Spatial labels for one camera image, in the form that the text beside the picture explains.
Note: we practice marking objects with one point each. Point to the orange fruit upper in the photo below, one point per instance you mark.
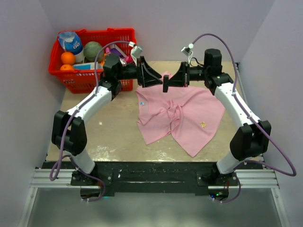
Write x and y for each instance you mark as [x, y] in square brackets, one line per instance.
[68, 58]

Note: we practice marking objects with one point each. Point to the white blue carton box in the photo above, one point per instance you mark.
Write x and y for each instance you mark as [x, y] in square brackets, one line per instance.
[84, 66]

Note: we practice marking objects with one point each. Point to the green melon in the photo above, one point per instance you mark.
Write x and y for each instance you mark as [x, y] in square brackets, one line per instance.
[91, 49]

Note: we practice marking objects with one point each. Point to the blue white plastic bag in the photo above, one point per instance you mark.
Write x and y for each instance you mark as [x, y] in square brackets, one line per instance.
[71, 42]

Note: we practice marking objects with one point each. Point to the small black stand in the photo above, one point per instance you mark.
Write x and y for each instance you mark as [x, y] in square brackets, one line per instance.
[165, 83]

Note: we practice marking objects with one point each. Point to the orange fruit lower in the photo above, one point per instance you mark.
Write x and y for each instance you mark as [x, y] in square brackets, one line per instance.
[66, 67]

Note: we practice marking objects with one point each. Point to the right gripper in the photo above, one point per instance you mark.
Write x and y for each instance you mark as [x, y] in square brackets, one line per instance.
[180, 79]

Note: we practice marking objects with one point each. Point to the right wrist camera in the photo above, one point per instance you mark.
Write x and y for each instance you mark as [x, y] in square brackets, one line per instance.
[187, 50]

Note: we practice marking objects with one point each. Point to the black metal base frame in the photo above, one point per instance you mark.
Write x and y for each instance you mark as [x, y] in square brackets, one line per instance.
[102, 191]

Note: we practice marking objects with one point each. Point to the gold rhinestone brooch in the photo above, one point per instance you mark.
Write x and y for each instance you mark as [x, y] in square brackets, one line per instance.
[203, 124]

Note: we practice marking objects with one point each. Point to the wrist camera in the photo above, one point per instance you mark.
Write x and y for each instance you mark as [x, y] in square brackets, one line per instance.
[135, 53]
[187, 50]

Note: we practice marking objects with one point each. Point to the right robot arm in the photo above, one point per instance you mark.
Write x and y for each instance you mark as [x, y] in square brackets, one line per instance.
[249, 140]

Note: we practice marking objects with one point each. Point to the purple white box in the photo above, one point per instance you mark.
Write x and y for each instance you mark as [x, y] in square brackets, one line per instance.
[113, 48]

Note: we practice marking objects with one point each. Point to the orange fruit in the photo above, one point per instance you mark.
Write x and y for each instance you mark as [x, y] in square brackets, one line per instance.
[68, 58]
[66, 67]

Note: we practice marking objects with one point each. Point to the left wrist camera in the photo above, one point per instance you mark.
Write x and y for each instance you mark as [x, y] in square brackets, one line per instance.
[135, 53]

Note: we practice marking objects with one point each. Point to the pink garment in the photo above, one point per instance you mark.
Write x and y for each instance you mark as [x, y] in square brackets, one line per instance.
[179, 113]

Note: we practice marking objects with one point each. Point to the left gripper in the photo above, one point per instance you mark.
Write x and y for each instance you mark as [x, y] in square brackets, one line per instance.
[146, 76]

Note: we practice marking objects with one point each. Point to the pink white snack packet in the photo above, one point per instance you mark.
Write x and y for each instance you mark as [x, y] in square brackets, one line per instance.
[125, 60]

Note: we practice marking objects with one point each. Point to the aluminium rail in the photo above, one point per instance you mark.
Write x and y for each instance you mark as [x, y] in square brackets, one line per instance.
[246, 178]

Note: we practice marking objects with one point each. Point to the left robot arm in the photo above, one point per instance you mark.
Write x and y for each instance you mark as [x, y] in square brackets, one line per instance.
[69, 132]

